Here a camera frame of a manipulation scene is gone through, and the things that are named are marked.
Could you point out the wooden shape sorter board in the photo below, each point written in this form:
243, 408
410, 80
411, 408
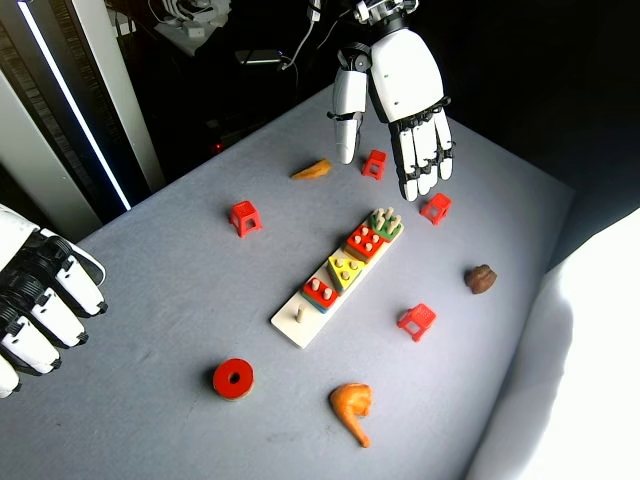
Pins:
295, 327

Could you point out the orange toy chicken leg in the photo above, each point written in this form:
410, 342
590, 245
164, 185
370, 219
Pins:
350, 400

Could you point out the small red toy stool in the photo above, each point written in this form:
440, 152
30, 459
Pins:
374, 164
436, 208
245, 218
416, 321

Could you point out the brown toy nut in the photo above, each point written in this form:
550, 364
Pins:
480, 279

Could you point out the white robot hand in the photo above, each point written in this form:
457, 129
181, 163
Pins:
30, 300
405, 75

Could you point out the grey table cloth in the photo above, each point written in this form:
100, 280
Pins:
150, 310

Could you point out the black flat device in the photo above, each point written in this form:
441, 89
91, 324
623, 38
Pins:
257, 56

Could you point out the white pillar with light strip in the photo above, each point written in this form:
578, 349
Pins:
105, 100

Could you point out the orange toy wedge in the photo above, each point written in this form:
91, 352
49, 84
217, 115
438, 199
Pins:
314, 170

